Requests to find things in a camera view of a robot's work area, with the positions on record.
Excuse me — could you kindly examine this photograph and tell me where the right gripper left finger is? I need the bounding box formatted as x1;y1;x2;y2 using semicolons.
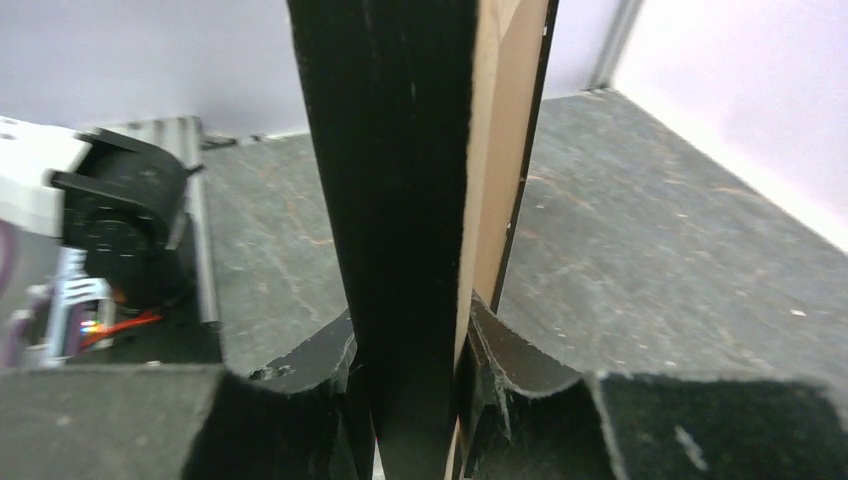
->
1;315;361;479

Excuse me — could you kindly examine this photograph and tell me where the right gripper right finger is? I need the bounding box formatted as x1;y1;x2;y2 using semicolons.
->
460;298;847;479

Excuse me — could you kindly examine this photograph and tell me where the wooden picture frame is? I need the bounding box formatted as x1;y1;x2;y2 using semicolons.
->
288;1;557;479

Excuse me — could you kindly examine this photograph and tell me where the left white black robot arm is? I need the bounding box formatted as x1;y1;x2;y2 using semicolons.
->
1;117;203;312

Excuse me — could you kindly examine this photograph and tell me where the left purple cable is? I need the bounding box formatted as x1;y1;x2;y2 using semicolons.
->
0;221;28;369

